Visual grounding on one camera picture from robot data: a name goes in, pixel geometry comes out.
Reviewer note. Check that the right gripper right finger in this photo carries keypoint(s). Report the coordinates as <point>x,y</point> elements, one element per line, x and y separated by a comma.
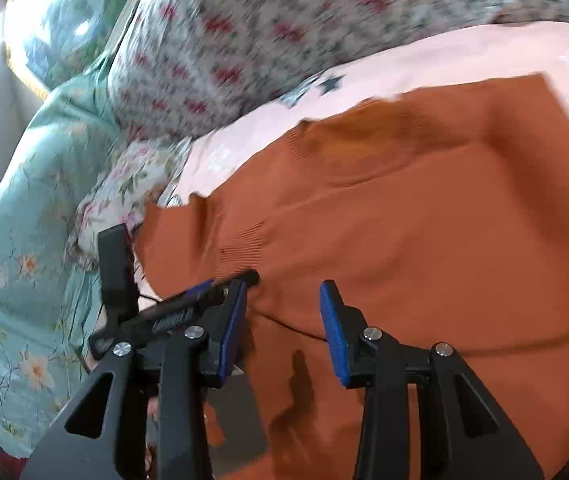
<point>463,431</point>

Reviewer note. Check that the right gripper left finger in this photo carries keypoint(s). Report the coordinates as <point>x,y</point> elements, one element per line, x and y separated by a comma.
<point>102,432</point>

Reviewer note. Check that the orange knit sweater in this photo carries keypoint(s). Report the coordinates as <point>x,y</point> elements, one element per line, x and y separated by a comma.
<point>442,214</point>

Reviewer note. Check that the teal floral bed sheet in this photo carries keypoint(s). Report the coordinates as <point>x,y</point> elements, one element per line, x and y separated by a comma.
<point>62,50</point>

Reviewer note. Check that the pastel floral pillow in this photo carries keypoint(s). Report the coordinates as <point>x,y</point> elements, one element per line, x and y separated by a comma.
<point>139,174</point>

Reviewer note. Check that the red floral grey quilt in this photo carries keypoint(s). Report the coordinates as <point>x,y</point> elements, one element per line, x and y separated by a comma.
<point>187,67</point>

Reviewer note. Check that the pink duvet with hearts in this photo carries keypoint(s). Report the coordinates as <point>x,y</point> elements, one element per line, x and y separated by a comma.
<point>465,55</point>

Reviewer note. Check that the black camera box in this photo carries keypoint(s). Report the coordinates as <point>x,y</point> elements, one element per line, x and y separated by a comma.
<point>119,290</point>

